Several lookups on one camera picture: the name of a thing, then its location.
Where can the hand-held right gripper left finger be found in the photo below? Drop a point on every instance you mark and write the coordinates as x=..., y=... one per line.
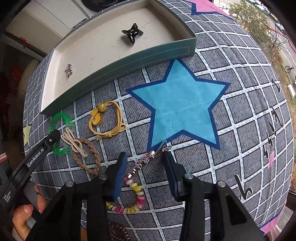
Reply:
x=120, y=177

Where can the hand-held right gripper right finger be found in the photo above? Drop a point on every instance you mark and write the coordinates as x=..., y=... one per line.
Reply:
x=173, y=177

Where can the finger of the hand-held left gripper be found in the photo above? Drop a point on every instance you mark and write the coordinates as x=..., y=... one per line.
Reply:
x=52, y=139

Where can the beige hair clip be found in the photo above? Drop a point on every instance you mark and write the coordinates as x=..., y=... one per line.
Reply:
x=74, y=144

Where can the silver rhinestone hair clip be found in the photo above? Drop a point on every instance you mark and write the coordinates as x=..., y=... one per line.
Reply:
x=143, y=162

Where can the white shallow tray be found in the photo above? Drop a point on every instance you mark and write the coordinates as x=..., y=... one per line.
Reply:
x=104, y=46

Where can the person's left hand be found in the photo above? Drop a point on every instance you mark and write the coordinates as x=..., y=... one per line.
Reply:
x=23, y=215

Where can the small silver brooch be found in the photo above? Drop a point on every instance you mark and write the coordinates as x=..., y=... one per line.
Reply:
x=68, y=70

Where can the grey checked star blanket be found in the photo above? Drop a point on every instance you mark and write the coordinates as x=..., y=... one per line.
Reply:
x=242, y=139

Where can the white cabinet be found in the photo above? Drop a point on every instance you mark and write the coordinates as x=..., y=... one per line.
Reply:
x=46, y=23

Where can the black star-shaped hair claw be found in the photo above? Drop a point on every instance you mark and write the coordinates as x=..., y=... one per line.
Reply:
x=131, y=32

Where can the green trees outside window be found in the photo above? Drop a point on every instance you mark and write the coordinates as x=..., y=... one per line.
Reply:
x=247, y=16

